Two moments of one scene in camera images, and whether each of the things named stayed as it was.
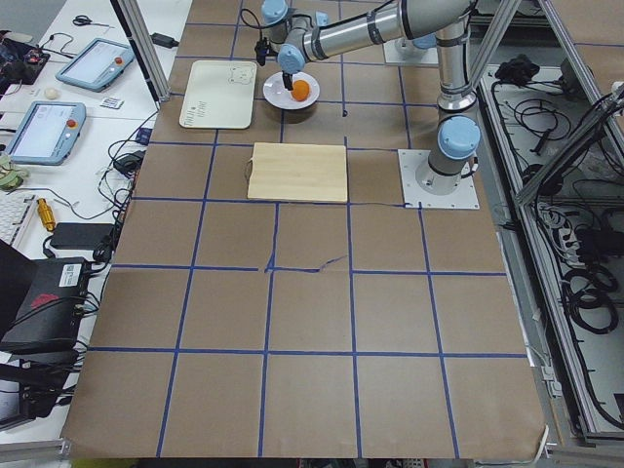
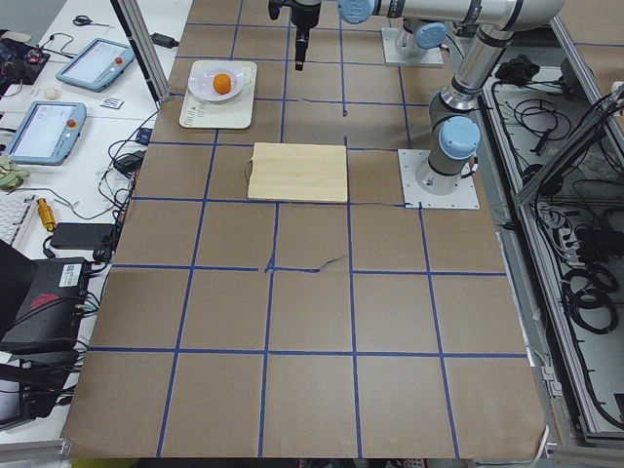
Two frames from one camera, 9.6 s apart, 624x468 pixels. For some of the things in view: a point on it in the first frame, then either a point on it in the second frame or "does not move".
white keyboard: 15,211 does not move
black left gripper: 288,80 → 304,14
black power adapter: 163,40 does not move
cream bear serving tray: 219,95 does not move
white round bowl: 275,92 → 217,85
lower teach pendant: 46,132 does not move
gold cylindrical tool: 46,214 does not move
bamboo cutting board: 298,172 does not move
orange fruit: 300,90 → 221,83
